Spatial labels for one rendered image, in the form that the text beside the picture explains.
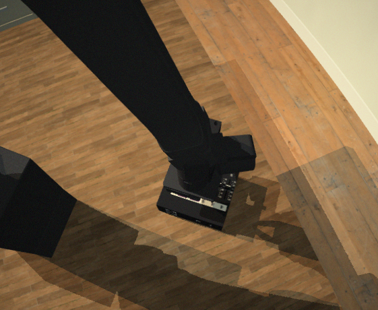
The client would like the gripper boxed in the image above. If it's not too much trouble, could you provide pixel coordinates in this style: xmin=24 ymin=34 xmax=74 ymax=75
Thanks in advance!
xmin=163 ymin=164 xmax=222 ymax=203

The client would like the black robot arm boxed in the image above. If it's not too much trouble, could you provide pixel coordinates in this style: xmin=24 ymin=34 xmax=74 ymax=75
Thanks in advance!
xmin=21 ymin=0 xmax=256 ymax=183

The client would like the black lighting desk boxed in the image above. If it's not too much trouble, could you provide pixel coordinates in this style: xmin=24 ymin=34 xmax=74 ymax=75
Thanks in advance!
xmin=156 ymin=173 xmax=239 ymax=230

